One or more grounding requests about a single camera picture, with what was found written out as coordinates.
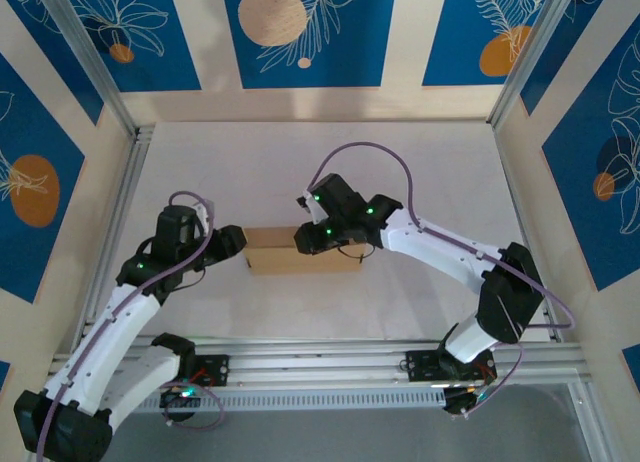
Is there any aluminium frame post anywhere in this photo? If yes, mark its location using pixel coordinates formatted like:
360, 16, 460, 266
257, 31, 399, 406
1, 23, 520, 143
489, 0, 585, 127
35, 0, 141, 139

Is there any grey slotted cable duct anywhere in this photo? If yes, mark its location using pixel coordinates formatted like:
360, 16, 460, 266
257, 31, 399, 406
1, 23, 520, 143
63, 387, 447, 414

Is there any aluminium base rail beam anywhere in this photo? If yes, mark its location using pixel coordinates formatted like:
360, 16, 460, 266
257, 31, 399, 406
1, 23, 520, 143
42, 331, 594, 399

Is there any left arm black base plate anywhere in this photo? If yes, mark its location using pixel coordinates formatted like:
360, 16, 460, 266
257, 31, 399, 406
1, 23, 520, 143
138, 354, 231, 389

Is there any blue floral wall panel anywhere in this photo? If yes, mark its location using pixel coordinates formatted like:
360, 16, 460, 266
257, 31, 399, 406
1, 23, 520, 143
0, 0, 105, 127
542, 29, 640, 292
519, 0, 640, 118
422, 0, 557, 88
57, 0, 203, 94
221, 0, 399, 90
0, 51, 87, 304

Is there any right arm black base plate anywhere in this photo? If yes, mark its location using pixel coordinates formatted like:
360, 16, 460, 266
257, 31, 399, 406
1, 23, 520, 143
406, 349, 496, 384

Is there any brown cardboard paper box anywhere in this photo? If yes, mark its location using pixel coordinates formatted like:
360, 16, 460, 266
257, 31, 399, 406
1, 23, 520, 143
243, 225, 364, 276

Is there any aluminium side rail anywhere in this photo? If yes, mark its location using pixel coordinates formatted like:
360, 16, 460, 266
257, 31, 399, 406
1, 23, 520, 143
74, 126, 154, 353
492, 124, 564, 343

